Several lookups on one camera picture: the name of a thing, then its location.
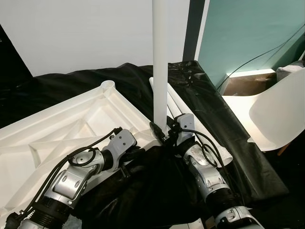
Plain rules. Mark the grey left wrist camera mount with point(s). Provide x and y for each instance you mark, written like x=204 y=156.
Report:
x=122 y=143

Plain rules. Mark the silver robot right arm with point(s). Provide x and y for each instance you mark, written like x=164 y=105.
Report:
x=209 y=179

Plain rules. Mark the black vertical post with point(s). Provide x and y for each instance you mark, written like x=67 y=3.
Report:
x=195 y=28

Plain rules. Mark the grey cushion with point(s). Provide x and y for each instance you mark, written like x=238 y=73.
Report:
x=288 y=72

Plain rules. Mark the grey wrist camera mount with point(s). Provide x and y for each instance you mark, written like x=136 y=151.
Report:
x=185 y=125
x=122 y=143

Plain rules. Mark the white plastic table top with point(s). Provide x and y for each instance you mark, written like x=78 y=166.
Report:
x=47 y=129

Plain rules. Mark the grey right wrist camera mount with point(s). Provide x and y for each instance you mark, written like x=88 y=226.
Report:
x=185 y=125

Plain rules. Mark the white plastic chair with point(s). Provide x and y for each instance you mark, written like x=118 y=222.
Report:
x=276 y=114

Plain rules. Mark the black cloth cover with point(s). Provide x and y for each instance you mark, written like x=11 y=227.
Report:
x=219 y=119

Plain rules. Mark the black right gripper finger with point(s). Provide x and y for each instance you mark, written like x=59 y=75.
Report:
x=157 y=130

